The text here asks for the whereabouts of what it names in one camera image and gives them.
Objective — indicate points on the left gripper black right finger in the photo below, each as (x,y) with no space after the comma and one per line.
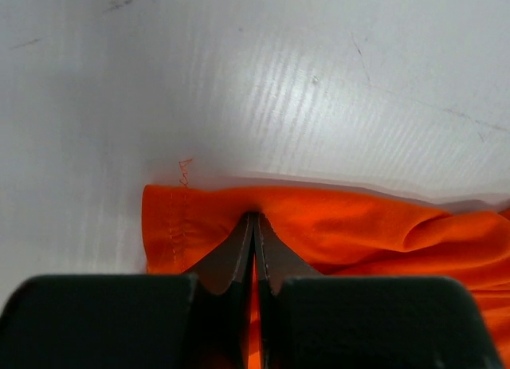
(310,320)

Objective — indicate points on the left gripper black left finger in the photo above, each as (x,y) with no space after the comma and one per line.
(196,319)

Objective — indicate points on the orange t shirt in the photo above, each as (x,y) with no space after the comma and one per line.
(340,233)

